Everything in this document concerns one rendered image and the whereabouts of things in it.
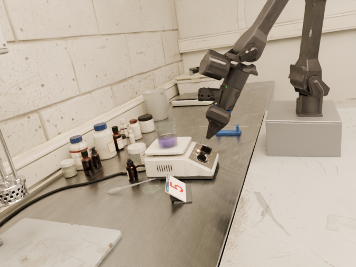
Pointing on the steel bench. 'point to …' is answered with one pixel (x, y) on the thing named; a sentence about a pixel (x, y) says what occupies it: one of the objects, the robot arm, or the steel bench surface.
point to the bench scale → (189, 100)
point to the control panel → (205, 154)
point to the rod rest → (230, 132)
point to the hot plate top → (184, 142)
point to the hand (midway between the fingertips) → (214, 123)
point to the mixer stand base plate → (55, 244)
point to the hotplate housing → (177, 166)
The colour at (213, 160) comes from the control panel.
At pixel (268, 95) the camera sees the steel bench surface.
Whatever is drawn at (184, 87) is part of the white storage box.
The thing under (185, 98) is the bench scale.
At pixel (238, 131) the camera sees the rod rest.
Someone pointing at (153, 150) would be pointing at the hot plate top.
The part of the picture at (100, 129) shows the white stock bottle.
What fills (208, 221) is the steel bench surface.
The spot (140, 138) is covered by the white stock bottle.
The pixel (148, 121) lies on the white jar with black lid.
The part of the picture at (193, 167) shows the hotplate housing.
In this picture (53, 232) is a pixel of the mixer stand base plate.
